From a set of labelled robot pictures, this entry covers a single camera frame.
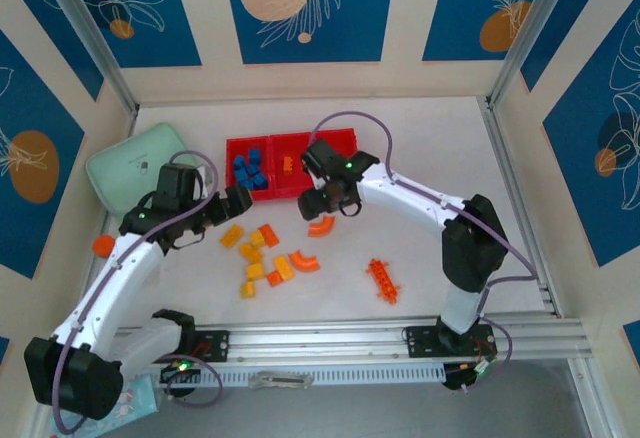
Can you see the mint green zip pouch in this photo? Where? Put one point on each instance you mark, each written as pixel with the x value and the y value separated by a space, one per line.
pixel 125 168

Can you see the clear plastic tool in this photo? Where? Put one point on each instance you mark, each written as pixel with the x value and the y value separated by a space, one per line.
pixel 280 381

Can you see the square yellow lego brick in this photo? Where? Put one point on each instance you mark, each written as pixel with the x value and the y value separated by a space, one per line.
pixel 257 239

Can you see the aluminium frame post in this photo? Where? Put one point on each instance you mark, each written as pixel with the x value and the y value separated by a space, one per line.
pixel 540 23
pixel 85 28

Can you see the blue lego brick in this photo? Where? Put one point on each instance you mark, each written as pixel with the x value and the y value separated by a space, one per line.
pixel 255 155
pixel 259 181
pixel 240 161
pixel 241 176
pixel 253 169

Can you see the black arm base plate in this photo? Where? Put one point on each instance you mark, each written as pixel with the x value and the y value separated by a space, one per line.
pixel 422 343
pixel 215 345

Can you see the orange spiked lego beam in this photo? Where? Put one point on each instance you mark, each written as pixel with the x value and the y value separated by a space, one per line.
pixel 384 282

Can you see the aluminium mounting rail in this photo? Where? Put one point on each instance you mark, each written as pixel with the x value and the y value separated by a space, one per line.
pixel 325 340

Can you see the long yellow lego brick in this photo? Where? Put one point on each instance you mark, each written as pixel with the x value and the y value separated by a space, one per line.
pixel 250 253
pixel 232 236

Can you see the black controller board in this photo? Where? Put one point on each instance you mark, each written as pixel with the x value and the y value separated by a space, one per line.
pixel 467 377
pixel 180 372

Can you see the orange capped bottle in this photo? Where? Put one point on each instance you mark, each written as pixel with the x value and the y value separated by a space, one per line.
pixel 103 245

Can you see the orange curved lego piece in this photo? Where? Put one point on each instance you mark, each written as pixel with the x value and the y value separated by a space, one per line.
pixel 302 264
pixel 320 231

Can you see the rabbit print tissue pack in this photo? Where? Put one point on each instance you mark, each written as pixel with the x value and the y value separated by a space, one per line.
pixel 142 403

